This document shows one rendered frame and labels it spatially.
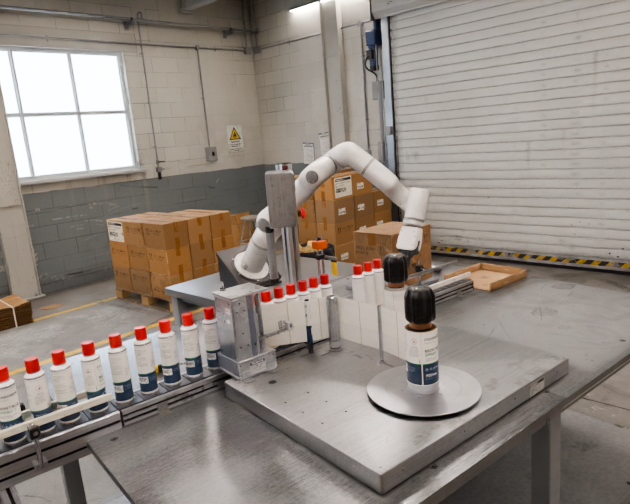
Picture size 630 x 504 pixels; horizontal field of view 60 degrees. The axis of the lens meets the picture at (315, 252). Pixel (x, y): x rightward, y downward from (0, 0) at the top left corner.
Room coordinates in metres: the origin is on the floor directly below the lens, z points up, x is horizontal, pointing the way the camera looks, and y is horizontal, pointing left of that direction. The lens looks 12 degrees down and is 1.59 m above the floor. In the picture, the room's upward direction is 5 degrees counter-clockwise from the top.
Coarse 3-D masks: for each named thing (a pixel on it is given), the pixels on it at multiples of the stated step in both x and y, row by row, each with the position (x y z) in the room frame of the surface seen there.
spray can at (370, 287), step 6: (366, 264) 2.08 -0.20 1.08; (366, 270) 2.08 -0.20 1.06; (366, 276) 2.07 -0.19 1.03; (372, 276) 2.07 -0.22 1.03; (366, 282) 2.07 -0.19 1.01; (372, 282) 2.07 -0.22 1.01; (366, 288) 2.07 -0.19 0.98; (372, 288) 2.07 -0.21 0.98; (366, 294) 2.07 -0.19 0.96; (372, 294) 2.07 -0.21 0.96; (366, 300) 2.07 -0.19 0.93; (372, 300) 2.07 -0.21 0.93
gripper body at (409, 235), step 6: (402, 228) 2.27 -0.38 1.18; (408, 228) 2.24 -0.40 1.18; (414, 228) 2.22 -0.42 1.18; (420, 228) 2.22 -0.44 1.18; (402, 234) 2.25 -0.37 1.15; (408, 234) 2.23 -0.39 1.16; (414, 234) 2.20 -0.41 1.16; (420, 234) 2.21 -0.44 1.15; (402, 240) 2.24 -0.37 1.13; (408, 240) 2.22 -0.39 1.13; (414, 240) 2.20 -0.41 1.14; (420, 240) 2.21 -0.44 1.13; (396, 246) 2.26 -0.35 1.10; (402, 246) 2.23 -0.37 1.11; (408, 246) 2.21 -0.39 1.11; (414, 246) 2.19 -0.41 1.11; (420, 246) 2.21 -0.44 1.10
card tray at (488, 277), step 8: (480, 264) 2.76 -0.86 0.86; (488, 264) 2.72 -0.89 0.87; (456, 272) 2.64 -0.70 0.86; (464, 272) 2.68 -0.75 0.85; (472, 272) 2.71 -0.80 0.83; (480, 272) 2.70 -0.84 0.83; (488, 272) 2.69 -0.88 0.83; (496, 272) 2.68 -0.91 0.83; (504, 272) 2.65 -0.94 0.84; (512, 272) 2.62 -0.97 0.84; (520, 272) 2.53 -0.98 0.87; (480, 280) 2.56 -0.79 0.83; (488, 280) 2.55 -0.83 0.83; (496, 280) 2.54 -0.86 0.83; (504, 280) 2.45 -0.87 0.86; (512, 280) 2.49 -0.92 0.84; (480, 288) 2.43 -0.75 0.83; (488, 288) 2.42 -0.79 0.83; (496, 288) 2.41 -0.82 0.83
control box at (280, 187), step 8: (272, 176) 1.88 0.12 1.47; (280, 176) 1.88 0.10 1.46; (288, 176) 1.88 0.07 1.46; (272, 184) 1.88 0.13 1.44; (280, 184) 1.88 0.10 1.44; (288, 184) 1.88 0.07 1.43; (272, 192) 1.88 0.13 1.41; (280, 192) 1.88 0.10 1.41; (288, 192) 1.88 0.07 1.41; (272, 200) 1.88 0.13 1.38; (280, 200) 1.88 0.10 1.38; (288, 200) 1.88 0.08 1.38; (272, 208) 1.88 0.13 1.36; (280, 208) 1.88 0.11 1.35; (288, 208) 1.88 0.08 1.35; (296, 208) 1.89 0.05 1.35; (272, 216) 1.88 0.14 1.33; (280, 216) 1.88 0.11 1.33; (288, 216) 1.88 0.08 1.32; (296, 216) 1.89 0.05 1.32; (272, 224) 1.88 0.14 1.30; (280, 224) 1.88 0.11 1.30; (288, 224) 1.88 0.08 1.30; (296, 224) 1.88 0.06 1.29
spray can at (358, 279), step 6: (354, 270) 2.05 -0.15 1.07; (360, 270) 2.04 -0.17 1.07; (354, 276) 2.04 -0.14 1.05; (360, 276) 2.04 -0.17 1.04; (354, 282) 2.04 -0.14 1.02; (360, 282) 2.03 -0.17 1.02; (354, 288) 2.04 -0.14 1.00; (360, 288) 2.03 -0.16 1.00; (354, 294) 2.04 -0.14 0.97; (360, 294) 2.03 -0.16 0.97; (360, 300) 2.03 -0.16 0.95
